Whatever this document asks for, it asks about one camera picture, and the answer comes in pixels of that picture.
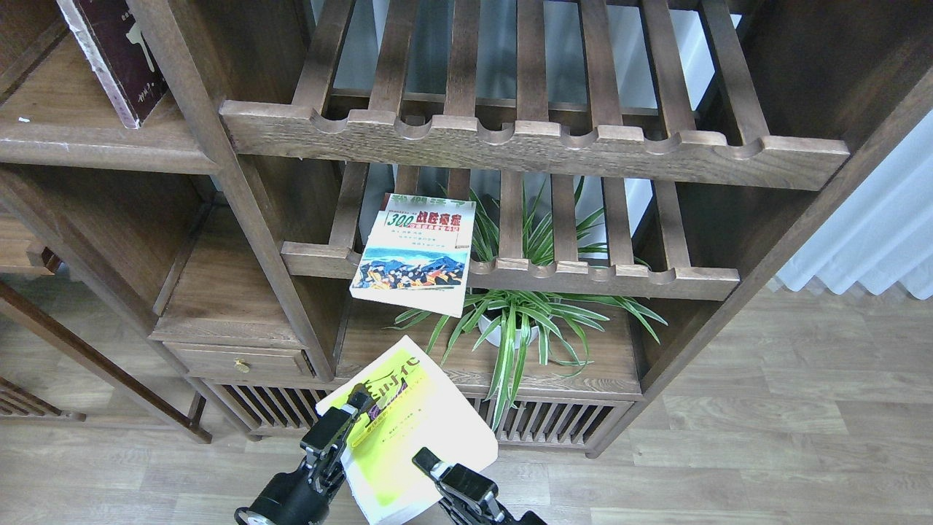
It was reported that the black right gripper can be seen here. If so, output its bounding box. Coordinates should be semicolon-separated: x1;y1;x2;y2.
411;446;546;524

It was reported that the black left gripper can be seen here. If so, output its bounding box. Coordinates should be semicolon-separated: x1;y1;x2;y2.
248;386;374;524

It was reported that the yellow green cover book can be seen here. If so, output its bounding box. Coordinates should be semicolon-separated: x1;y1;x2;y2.
316;336;499;524

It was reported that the maroon hardcover book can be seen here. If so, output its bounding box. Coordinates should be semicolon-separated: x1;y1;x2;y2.
57;1;168;129

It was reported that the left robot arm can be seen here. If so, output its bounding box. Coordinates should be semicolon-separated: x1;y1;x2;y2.
234;384;374;524

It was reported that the left slatted cabinet door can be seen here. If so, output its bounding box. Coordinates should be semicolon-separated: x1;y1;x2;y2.
206;378;346;438

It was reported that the slatted cabinet door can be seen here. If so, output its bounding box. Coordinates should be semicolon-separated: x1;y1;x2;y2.
206;378;346;438
494;396;633;451

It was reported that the right slatted cabinet door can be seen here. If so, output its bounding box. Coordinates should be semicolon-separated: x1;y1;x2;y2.
494;396;633;451

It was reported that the wooden drawer with brass knob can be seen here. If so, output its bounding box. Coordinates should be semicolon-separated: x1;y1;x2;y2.
164;341;313;379

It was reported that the white plant pot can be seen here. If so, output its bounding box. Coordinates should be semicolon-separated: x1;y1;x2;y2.
477;309;539;348

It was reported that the green spider plant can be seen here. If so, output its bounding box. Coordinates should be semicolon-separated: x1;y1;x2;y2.
386;175;668;431

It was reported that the colorful illustrated paperback book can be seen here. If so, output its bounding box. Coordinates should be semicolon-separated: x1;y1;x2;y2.
349;193;476;318

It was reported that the dark wooden bookshelf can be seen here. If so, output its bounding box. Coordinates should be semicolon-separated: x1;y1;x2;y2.
2;1;931;458

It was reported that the white pleated curtain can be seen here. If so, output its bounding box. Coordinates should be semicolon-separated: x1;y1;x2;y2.
776;114;932;300

